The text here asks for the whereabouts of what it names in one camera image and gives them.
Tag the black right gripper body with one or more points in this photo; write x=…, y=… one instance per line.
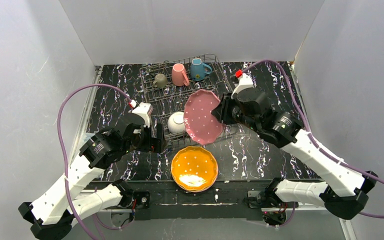
x=225, y=110

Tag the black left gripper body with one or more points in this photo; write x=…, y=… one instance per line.
x=159, y=138

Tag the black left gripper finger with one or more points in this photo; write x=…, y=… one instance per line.
x=147, y=144
x=161, y=142

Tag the white ceramic bowl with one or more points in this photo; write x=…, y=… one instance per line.
x=175, y=123

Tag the pink polka dot plate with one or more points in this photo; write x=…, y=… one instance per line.
x=201, y=126

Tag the metal wire dish rack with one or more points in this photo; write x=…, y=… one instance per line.
x=172, y=98

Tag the beige ceramic mug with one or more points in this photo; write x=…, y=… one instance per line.
x=160, y=81

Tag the blue ceramic mug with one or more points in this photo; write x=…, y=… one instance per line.
x=199, y=70

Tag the yellow plate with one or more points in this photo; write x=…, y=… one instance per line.
x=194, y=160

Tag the pink ceramic mug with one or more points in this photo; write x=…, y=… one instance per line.
x=179, y=76

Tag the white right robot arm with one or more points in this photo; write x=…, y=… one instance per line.
x=342, y=191

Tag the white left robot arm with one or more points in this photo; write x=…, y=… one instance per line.
x=54, y=213

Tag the clear plastic storage box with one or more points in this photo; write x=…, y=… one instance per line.
x=81, y=141

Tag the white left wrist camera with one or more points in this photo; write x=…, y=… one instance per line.
x=142, y=109

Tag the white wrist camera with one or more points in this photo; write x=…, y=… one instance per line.
x=142, y=109
x=244, y=81

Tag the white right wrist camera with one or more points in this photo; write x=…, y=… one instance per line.
x=244, y=81

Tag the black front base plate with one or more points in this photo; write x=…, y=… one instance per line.
x=223, y=200

